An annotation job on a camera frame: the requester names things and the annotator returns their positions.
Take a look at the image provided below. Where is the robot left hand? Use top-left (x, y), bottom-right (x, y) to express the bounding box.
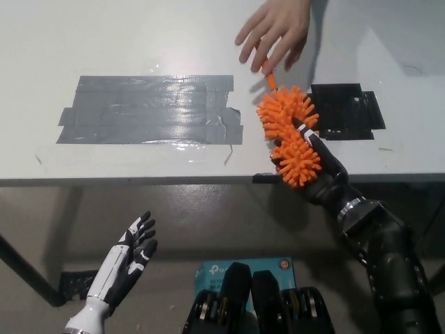
top-left (85, 210), bottom-right (159, 310)

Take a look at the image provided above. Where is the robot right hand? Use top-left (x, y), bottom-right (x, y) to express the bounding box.
top-left (270, 117), bottom-right (364, 219)

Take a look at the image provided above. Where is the person's bare hand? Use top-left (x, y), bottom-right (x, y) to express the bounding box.
top-left (234, 0), bottom-right (314, 74)

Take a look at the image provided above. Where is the orange microfiber duster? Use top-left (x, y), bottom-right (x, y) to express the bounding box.
top-left (255, 41), bottom-right (321, 189)

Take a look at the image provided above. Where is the black floor tape patch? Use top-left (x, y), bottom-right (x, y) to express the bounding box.
top-left (58, 269), bottom-right (101, 301)

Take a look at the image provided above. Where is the small black tape strip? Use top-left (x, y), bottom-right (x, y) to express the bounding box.
top-left (252, 172), bottom-right (281, 185)

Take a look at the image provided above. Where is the black table leg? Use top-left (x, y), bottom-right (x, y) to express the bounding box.
top-left (0, 232), bottom-right (66, 308)

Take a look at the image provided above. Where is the teal router box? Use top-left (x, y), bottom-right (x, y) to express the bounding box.
top-left (194, 257), bottom-right (298, 309)

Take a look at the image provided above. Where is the grey duct tape patch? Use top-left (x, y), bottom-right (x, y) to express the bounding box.
top-left (55, 74), bottom-right (245, 145)

